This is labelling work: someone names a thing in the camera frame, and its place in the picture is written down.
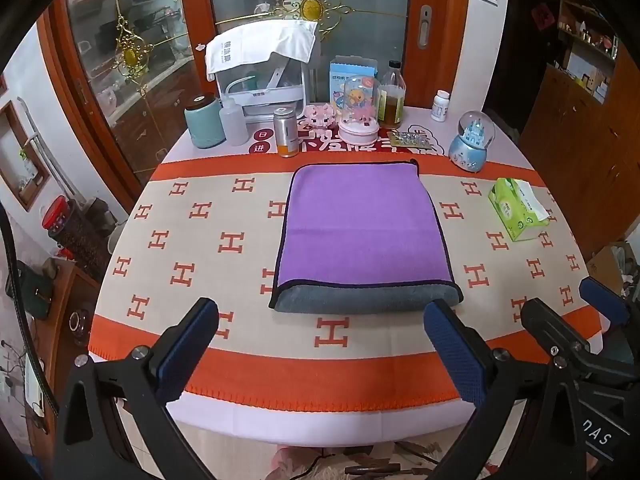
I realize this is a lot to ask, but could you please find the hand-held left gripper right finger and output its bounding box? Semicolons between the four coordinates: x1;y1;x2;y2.
424;299;592;480

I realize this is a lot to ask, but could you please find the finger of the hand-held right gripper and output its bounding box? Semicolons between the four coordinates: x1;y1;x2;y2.
520;297;594;362
579;277;632;331

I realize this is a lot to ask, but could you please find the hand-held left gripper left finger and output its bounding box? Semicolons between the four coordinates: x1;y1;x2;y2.
55;297;221;480

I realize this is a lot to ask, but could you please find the purple towel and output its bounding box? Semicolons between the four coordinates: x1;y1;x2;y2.
268;158;463;315

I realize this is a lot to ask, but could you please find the cardboard box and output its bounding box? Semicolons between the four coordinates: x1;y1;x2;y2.
587;242;637;297

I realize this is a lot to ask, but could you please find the orange beige patterned tablecloth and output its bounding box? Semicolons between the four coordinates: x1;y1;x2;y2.
87;152;608;413

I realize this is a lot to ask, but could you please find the green tissue pack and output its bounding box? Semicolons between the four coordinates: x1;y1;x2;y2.
488;177;551;242

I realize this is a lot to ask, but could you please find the pale fluffy rug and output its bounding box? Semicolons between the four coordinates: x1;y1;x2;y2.
272;439;453;480

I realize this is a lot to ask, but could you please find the white red-print table cover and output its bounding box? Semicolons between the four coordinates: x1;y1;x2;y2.
165;105;551;448

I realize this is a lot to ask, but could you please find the wooden cabinet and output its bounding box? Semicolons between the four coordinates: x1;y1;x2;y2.
520;55;640;261

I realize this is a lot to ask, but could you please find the dark green bag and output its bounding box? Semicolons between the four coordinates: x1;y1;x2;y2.
5;260;54;319

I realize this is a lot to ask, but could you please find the red-lid jar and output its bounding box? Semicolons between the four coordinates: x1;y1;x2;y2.
41;195;82;242

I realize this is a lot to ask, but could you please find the blue castle snow globe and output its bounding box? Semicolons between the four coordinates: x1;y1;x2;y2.
448;111;496;173

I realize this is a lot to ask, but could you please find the pill blister pack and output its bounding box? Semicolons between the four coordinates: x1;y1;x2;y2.
387;130;435;151

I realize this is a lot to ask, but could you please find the teal canister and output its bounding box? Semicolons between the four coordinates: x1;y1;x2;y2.
184;93;227;149

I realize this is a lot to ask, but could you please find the translucent squeeze bottle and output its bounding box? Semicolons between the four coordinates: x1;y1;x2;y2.
218;94;250;147

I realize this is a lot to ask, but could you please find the silver metal can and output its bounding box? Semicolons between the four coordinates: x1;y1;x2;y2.
273;107;300;158

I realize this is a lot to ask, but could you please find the white pill bottle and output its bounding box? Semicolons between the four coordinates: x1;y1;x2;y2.
431;90;452;123

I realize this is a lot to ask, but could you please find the pink dome music box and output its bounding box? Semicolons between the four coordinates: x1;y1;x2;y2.
338;75;382;147

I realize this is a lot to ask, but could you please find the brown glass bottle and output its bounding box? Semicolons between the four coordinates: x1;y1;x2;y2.
378;60;407;129

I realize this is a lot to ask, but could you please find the white countertop appliance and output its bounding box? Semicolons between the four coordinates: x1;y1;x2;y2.
215;52;311;121

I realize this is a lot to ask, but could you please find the pink block toy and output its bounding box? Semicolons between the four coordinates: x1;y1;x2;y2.
303;102;341;133

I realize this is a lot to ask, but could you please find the wooden shelf unit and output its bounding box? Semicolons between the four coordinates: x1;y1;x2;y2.
554;0;623;63

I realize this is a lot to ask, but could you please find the blue carton box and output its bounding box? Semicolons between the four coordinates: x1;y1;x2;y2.
329;55;379;111

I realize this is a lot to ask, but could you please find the white cloth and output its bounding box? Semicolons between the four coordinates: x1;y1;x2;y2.
205;21;319;81

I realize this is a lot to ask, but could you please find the black cable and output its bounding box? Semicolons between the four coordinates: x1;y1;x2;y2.
0;204;58;413

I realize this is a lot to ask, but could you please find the wooden frame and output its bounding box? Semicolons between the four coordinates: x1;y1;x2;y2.
0;100;52;212

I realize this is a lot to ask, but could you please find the silver door handle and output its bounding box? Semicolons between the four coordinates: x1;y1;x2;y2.
417;5;432;50

